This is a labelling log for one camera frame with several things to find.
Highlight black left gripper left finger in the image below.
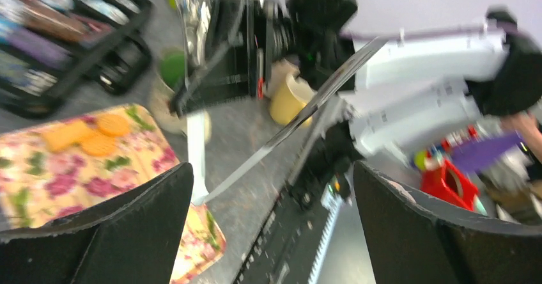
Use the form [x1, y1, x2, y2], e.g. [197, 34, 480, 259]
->
[1, 163, 194, 284]

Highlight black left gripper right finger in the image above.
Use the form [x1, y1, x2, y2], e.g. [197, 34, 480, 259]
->
[353, 162, 541, 283]

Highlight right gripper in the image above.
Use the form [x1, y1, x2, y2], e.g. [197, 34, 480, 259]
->
[169, 0, 263, 115]

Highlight round orange biscuit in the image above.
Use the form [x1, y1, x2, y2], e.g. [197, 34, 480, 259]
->
[80, 134, 116, 157]
[96, 113, 131, 137]

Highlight silver serving tongs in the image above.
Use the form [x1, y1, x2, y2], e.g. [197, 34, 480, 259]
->
[191, 37, 387, 205]

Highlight square yellow biscuit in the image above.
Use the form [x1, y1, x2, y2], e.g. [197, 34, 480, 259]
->
[42, 120, 95, 152]

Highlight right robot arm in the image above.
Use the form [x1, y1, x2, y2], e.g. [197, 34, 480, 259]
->
[171, 0, 541, 157]

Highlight beige mug purple inside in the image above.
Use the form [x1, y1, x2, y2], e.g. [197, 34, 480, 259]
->
[263, 59, 299, 99]

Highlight yellow mug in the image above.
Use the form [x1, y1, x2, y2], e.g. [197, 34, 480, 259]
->
[269, 74, 316, 126]

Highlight green-inside floral mug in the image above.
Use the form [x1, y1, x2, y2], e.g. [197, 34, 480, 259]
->
[148, 47, 212, 143]

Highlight floral rectangular tray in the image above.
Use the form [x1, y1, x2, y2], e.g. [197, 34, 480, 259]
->
[1, 104, 226, 283]

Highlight black poker chip case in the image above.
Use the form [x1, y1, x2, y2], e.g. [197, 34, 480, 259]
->
[1, 0, 153, 118]

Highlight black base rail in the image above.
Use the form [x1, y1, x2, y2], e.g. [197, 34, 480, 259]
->
[234, 122, 359, 284]

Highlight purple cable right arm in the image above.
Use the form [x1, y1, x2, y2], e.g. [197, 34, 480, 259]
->
[338, 21, 522, 42]

